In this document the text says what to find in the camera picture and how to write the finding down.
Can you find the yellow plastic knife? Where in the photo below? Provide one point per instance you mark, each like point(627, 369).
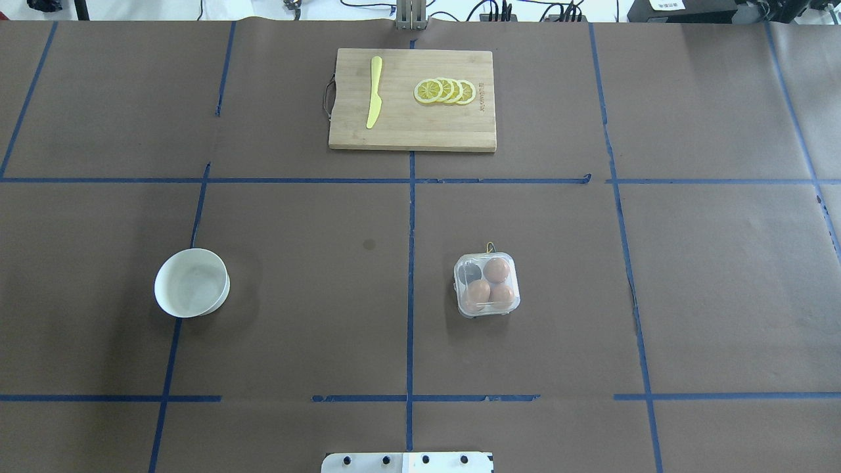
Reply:
point(375, 101)

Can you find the black box with label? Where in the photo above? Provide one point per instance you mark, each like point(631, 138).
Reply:
point(682, 12)

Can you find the brown egg from bowl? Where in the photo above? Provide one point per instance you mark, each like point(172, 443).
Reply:
point(477, 294)

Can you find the bamboo cutting board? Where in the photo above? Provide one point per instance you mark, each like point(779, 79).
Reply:
point(404, 124)

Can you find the brown egg near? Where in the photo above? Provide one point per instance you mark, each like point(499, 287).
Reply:
point(502, 296)

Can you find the aluminium frame post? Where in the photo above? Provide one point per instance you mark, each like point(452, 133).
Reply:
point(411, 15)

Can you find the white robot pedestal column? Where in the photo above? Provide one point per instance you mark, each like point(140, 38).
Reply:
point(435, 461)

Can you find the clear plastic egg box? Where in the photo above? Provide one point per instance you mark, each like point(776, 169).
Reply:
point(469, 268)

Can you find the brown egg far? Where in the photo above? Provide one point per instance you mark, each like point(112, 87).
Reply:
point(497, 270)

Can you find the white paper bowl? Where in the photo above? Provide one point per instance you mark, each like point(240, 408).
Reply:
point(192, 283)

